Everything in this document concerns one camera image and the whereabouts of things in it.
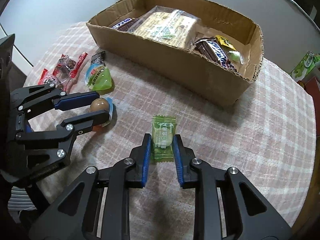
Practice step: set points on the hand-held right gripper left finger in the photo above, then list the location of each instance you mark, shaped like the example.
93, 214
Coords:
146, 160

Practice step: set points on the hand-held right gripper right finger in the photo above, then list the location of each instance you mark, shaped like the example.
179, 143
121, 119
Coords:
178, 160

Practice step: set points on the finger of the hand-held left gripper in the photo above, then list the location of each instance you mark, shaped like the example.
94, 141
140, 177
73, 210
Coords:
85, 123
75, 101

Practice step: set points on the chocolate ball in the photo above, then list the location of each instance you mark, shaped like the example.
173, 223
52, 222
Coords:
100, 104

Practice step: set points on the green candy packet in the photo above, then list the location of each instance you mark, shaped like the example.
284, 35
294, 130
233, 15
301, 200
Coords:
162, 135

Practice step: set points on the brown cardboard box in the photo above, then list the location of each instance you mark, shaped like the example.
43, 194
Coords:
175, 65

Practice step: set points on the brown chocolate bar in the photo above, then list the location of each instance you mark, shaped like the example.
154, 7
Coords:
212, 51

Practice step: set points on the small pale green candy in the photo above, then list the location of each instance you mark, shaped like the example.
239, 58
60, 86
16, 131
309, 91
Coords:
234, 56

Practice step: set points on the clear wafer pack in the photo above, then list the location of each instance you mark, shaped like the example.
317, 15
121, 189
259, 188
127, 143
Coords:
172, 27

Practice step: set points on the yellow snack packet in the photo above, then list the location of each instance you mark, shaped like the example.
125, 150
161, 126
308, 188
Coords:
226, 42

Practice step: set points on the green jelly cup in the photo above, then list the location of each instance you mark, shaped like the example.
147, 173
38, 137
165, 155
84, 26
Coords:
100, 80

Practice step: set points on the red candy packet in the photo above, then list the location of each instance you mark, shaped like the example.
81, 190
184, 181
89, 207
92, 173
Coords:
66, 63
50, 80

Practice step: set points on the small dark snack packet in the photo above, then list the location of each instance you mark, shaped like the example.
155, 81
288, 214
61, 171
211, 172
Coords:
98, 58

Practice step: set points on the red storage box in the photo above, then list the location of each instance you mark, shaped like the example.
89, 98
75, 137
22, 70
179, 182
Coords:
313, 86

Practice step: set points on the green carton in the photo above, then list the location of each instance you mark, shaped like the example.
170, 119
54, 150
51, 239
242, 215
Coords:
305, 66

